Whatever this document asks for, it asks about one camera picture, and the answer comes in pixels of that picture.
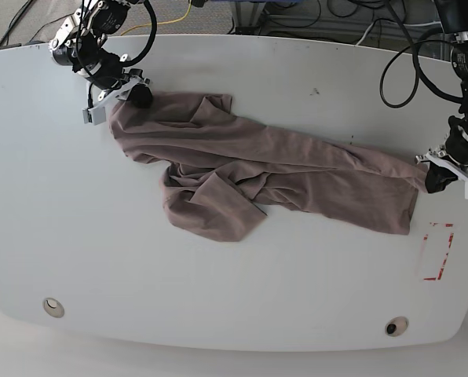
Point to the white-black gripper body image-left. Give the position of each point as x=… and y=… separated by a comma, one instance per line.
x=111, y=77

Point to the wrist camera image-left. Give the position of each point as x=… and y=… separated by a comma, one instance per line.
x=96, y=115

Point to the table grommet hole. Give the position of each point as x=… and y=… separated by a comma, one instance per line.
x=53, y=308
x=397, y=326

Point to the mauve t-shirt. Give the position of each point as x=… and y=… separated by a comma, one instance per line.
x=223, y=168

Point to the left table grommet hole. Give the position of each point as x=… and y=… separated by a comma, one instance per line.
x=53, y=308

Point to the right table grommet hole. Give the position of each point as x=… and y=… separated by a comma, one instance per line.
x=397, y=326

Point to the white-black gripper body image-right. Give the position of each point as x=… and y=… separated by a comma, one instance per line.
x=452, y=154

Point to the red tape rectangle marking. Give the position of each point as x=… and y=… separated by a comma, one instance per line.
x=434, y=252

